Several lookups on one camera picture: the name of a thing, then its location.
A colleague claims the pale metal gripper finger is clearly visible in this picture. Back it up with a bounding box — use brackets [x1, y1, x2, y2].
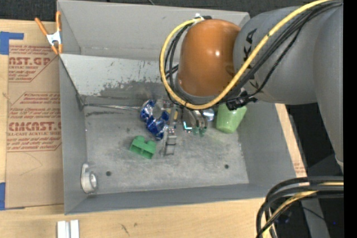
[160, 127, 179, 157]
[165, 104, 180, 128]

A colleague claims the blue and white crumpled packet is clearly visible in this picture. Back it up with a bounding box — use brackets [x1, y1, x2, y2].
[139, 99, 170, 140]

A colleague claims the grey metal bin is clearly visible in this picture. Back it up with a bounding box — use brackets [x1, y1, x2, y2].
[56, 0, 298, 216]

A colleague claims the green toy building block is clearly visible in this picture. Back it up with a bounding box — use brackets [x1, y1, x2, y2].
[128, 135, 157, 160]

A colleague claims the light green plastic cup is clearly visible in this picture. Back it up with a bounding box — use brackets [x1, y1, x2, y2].
[215, 103, 248, 134]

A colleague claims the brown cardboard board red print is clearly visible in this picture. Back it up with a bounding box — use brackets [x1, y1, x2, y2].
[0, 18, 65, 210]

